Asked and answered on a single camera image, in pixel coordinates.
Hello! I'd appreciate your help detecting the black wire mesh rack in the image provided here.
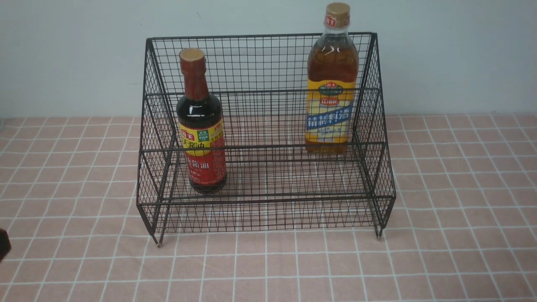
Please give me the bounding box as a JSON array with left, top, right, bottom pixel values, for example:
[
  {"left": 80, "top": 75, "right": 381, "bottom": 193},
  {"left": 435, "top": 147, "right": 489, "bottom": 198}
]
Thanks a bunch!
[{"left": 136, "top": 32, "right": 396, "bottom": 245}]

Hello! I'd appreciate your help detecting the amber cooking wine bottle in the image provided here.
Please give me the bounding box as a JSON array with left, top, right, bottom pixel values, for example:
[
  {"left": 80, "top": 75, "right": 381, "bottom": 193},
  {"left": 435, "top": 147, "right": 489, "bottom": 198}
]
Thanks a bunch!
[{"left": 305, "top": 2, "right": 359, "bottom": 154}]

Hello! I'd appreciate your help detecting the pink checkered tablecloth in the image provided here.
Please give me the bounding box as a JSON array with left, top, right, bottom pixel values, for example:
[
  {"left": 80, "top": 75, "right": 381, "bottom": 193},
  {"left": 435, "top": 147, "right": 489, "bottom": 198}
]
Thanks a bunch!
[{"left": 1, "top": 114, "right": 536, "bottom": 302}]

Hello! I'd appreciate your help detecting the dark soy sauce bottle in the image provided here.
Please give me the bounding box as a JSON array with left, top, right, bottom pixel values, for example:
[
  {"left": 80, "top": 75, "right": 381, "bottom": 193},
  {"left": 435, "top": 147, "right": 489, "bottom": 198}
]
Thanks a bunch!
[{"left": 176, "top": 48, "right": 227, "bottom": 195}]

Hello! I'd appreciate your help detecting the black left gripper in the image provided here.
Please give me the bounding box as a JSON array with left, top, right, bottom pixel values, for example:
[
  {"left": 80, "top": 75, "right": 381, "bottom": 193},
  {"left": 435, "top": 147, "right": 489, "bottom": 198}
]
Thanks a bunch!
[{"left": 0, "top": 228, "right": 12, "bottom": 262}]

